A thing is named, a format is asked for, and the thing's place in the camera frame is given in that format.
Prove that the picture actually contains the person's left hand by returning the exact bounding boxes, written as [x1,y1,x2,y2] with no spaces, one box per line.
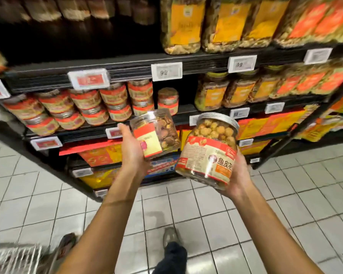
[115,123,152,186]

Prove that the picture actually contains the person's right hand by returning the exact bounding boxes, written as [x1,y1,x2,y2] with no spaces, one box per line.
[220,142,255,200]

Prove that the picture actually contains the red-label clear nut jar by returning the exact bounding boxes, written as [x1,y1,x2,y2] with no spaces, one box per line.
[130,108,181,159]

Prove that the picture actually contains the black metal store shelf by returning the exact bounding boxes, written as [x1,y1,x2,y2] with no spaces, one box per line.
[0,0,343,203]

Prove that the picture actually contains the red-trimmed wire shopping cart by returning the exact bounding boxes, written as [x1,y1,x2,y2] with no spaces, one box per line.
[0,233,78,274]

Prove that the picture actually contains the row of large nut jars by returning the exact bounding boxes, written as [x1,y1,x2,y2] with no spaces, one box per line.
[160,0,343,56]

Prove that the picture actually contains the person's left forearm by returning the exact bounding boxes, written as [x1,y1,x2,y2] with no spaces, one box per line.
[57,180,144,274]

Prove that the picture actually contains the person's right forearm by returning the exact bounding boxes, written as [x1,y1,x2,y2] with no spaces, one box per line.
[231,185,324,274]

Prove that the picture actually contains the person's shoe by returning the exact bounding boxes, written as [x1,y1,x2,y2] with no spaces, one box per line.
[163,227,181,249]

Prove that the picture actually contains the person's dark trousers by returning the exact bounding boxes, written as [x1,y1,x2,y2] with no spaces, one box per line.
[151,241,188,274]

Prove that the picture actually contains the flat blue box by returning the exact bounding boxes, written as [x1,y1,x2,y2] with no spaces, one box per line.
[146,156,181,179]

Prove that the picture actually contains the flat yellow box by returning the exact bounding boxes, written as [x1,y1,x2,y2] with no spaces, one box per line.
[80,167,123,189]

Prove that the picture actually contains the orange yellow gift box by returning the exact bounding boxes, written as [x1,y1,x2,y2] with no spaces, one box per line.
[237,114,275,140]

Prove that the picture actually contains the red orange gift box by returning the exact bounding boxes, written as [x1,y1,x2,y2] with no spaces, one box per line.
[269,108,308,135]

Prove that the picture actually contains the yellow packaged goods stack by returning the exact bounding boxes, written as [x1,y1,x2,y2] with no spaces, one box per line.
[300,114,343,143]

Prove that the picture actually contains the row of brown jars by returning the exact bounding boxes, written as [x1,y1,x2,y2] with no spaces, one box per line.
[20,0,158,25]

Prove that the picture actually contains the orange chain-print gift box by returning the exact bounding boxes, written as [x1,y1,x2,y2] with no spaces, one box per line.
[179,127,193,153]

